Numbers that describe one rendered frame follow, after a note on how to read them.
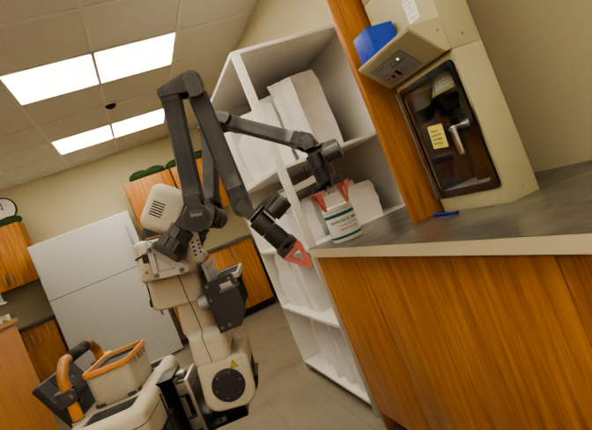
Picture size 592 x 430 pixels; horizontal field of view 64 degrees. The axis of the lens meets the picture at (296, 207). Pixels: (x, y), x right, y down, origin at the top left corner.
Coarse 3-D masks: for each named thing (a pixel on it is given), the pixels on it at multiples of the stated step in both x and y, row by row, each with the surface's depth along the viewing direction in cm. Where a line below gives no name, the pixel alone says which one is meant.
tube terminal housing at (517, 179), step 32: (384, 0) 154; (416, 0) 141; (448, 0) 137; (448, 32) 135; (480, 64) 138; (480, 96) 136; (512, 128) 139; (512, 160) 138; (480, 192) 146; (512, 192) 136
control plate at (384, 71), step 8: (392, 56) 146; (400, 56) 144; (408, 56) 143; (384, 64) 151; (400, 64) 148; (408, 64) 147; (416, 64) 145; (376, 72) 157; (384, 72) 156; (392, 72) 154; (408, 72) 151; (384, 80) 160; (392, 80) 158
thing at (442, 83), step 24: (432, 72) 144; (456, 72) 136; (408, 96) 159; (432, 96) 148; (456, 96) 139; (432, 120) 153; (456, 120) 142; (432, 144) 157; (480, 144) 137; (432, 168) 162; (456, 168) 150; (480, 168) 141; (456, 192) 155
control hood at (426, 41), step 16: (400, 32) 135; (416, 32) 132; (432, 32) 134; (384, 48) 144; (400, 48) 141; (416, 48) 138; (432, 48) 135; (448, 48) 135; (368, 64) 155; (400, 80) 157
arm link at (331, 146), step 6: (306, 138) 168; (306, 144) 167; (312, 144) 167; (318, 144) 167; (324, 144) 167; (330, 144) 167; (336, 144) 165; (306, 150) 167; (312, 150) 169; (324, 150) 166; (330, 150) 165; (336, 150) 164; (330, 156) 165; (336, 156) 165; (342, 156) 166
